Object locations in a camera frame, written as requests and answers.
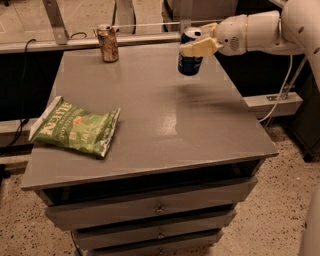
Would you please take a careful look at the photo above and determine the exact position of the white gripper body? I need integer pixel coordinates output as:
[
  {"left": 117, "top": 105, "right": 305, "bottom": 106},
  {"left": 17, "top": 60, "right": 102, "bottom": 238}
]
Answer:
[{"left": 215, "top": 15, "right": 247, "bottom": 56}]

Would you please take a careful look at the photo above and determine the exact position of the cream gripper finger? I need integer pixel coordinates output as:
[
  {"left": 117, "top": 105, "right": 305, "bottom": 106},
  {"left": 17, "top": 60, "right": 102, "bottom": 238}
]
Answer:
[
  {"left": 179, "top": 37, "right": 223, "bottom": 57},
  {"left": 200, "top": 23, "right": 218, "bottom": 38}
]

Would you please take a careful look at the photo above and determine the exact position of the blue pepsi can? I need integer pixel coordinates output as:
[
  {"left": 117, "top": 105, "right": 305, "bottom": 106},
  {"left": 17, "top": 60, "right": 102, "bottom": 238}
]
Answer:
[{"left": 178, "top": 27, "right": 202, "bottom": 76}]

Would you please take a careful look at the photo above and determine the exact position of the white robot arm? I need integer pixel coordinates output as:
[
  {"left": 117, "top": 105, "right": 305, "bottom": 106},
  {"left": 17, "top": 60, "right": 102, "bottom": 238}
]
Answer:
[{"left": 180, "top": 0, "right": 320, "bottom": 88}]

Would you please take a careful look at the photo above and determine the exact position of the orange soda can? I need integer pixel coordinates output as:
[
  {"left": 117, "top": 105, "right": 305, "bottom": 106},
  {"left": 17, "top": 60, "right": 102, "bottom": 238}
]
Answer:
[{"left": 97, "top": 24, "right": 119, "bottom": 63}]

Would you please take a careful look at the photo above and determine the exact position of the green jalapeno chip bag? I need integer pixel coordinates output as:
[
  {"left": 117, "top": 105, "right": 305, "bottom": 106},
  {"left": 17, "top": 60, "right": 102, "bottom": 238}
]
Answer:
[{"left": 29, "top": 96, "right": 121, "bottom": 158}]

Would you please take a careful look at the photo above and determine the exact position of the metal railing bar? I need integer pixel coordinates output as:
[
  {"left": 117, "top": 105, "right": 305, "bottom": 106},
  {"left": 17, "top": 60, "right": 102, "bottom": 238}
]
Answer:
[{"left": 0, "top": 32, "right": 180, "bottom": 54}]

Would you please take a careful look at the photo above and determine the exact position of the top grey drawer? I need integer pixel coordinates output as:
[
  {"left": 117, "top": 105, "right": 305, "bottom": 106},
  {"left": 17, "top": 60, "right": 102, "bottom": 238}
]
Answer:
[{"left": 45, "top": 177, "right": 257, "bottom": 231}]

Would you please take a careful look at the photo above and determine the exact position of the grey drawer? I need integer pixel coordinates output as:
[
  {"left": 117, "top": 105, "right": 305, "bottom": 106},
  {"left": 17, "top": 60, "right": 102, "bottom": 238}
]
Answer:
[
  {"left": 73, "top": 207, "right": 236, "bottom": 250},
  {"left": 91, "top": 230, "right": 223, "bottom": 256},
  {"left": 45, "top": 177, "right": 257, "bottom": 231}
]

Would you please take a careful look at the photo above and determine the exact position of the middle grey drawer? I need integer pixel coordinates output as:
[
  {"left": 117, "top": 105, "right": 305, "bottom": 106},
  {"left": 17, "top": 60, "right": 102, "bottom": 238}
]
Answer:
[{"left": 73, "top": 207, "right": 236, "bottom": 250}]

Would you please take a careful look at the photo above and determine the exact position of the bottom grey drawer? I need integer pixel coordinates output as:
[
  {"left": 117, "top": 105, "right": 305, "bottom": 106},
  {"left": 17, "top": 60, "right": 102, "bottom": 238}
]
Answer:
[{"left": 91, "top": 230, "right": 223, "bottom": 256}]

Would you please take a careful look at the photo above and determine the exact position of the white cable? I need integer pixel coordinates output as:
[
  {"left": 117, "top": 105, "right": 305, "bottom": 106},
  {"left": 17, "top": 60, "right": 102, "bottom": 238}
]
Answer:
[{"left": 258, "top": 54, "right": 294, "bottom": 124}]

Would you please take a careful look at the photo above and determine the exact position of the black cable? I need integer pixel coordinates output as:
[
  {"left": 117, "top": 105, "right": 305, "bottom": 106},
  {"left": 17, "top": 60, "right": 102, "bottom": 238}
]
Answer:
[{"left": 0, "top": 31, "right": 88, "bottom": 158}]

